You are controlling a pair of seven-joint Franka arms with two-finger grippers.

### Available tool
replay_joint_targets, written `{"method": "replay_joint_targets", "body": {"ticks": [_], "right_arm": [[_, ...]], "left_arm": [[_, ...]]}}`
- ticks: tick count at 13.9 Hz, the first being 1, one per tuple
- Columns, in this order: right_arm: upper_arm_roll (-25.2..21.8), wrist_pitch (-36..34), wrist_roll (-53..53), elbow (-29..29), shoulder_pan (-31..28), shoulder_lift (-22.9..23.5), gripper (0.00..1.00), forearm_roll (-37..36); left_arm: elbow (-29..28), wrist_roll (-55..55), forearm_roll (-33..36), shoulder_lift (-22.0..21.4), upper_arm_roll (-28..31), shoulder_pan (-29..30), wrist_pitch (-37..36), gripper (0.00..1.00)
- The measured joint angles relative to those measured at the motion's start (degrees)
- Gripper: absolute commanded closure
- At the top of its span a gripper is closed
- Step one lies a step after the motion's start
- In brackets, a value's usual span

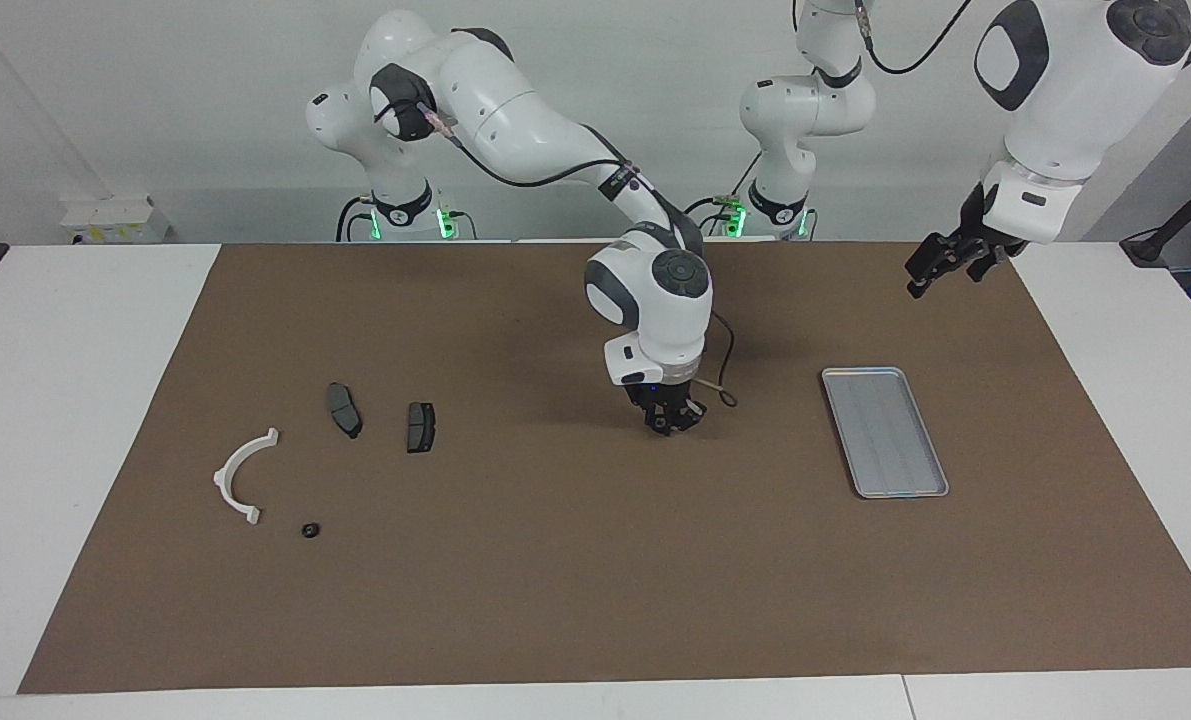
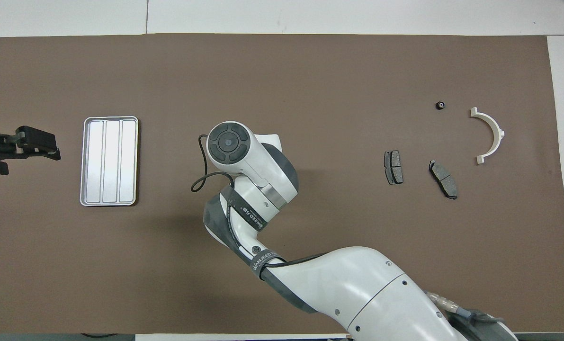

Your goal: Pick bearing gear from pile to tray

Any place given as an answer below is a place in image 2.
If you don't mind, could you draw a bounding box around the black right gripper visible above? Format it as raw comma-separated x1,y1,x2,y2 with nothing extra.
452,308,517,341

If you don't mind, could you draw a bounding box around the silver metal tray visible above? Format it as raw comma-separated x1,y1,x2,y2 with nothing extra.
80,116,139,207

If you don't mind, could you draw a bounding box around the dark grey brake pad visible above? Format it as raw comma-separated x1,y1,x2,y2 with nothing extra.
429,160,458,200
384,150,403,185

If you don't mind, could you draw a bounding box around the brown table mat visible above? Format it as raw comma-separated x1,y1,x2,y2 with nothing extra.
0,33,564,334

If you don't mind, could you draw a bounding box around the white curved plastic bracket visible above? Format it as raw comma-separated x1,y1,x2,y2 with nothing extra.
470,107,506,165

